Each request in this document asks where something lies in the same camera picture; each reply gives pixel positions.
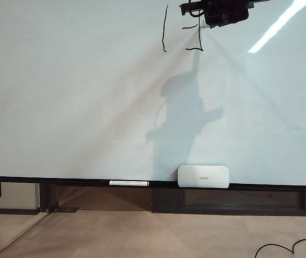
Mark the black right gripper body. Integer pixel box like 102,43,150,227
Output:
179,0,251,28

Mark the large white glass whiteboard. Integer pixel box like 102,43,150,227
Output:
0,0,306,186

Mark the white rounded whiteboard eraser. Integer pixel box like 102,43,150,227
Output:
177,164,231,189

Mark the plain white marker pen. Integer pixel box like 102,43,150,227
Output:
109,180,150,187

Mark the black floor foot plate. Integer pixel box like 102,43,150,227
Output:
58,206,81,213

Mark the black baseboard strip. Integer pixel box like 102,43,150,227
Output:
0,207,41,215

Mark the dark lower stand frame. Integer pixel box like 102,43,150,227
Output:
151,188,306,216

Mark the black whiteboard tray rail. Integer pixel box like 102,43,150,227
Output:
0,175,306,192

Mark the black stand post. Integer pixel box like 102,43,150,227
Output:
39,183,60,213

